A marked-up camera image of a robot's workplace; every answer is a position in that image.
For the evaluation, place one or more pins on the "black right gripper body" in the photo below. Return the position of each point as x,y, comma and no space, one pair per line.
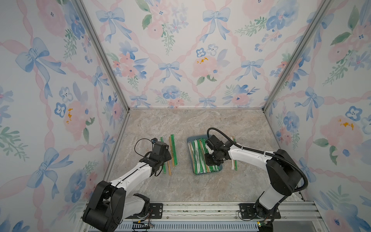
212,158

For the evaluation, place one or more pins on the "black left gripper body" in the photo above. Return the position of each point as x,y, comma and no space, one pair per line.
166,156

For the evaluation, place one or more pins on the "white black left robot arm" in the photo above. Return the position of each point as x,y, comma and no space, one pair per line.
111,202

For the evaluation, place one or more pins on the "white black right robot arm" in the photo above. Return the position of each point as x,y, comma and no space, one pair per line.
285,176

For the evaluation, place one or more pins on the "blue plastic storage tray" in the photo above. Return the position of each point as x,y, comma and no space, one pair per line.
209,169

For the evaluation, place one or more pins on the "brown paper wrapped straw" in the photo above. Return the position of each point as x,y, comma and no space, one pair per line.
171,151

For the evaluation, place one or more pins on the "green straw right pile edge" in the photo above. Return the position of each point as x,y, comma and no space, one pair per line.
234,165

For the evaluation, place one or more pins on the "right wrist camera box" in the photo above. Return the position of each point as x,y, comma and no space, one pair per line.
214,143

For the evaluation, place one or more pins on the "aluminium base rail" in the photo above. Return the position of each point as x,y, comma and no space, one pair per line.
225,217

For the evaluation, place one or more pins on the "aluminium frame post left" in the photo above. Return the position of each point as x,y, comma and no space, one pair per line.
87,23

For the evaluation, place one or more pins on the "aluminium frame post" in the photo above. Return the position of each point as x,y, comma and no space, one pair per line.
87,23
301,46

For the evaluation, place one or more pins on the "aluminium frame post right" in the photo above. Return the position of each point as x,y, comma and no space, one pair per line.
301,46

